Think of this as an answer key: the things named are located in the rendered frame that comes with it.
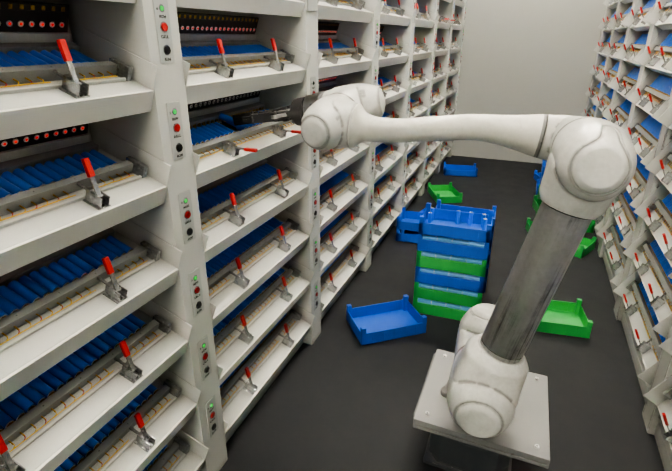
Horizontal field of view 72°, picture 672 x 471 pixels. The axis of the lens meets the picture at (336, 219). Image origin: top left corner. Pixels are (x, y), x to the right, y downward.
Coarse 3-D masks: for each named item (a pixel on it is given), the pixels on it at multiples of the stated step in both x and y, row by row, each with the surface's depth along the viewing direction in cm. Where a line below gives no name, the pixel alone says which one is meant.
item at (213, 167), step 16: (192, 112) 128; (208, 112) 135; (288, 128) 154; (240, 144) 130; (256, 144) 134; (272, 144) 139; (288, 144) 150; (208, 160) 116; (224, 160) 119; (240, 160) 125; (256, 160) 134; (208, 176) 113; (224, 176) 121
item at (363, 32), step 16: (352, 32) 212; (368, 32) 209; (336, 80) 222; (352, 80) 219; (368, 80) 216; (368, 160) 230; (368, 192) 236; (368, 208) 240; (368, 224) 245; (368, 240) 249; (368, 256) 253
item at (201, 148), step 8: (248, 128) 136; (256, 128) 138; (264, 128) 142; (272, 128) 147; (224, 136) 125; (232, 136) 127; (240, 136) 130; (248, 136) 135; (200, 144) 116; (208, 144) 118; (216, 144) 120; (200, 152) 115; (216, 152) 119
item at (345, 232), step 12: (348, 216) 234; (360, 216) 242; (336, 228) 219; (348, 228) 228; (360, 228) 232; (324, 240) 206; (336, 240) 215; (348, 240) 218; (324, 252) 203; (336, 252) 206; (324, 264) 195
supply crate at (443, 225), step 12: (420, 216) 199; (444, 216) 215; (468, 216) 212; (480, 216) 210; (492, 216) 206; (420, 228) 201; (432, 228) 199; (444, 228) 197; (456, 228) 195; (468, 228) 193; (480, 228) 206; (468, 240) 195; (480, 240) 193
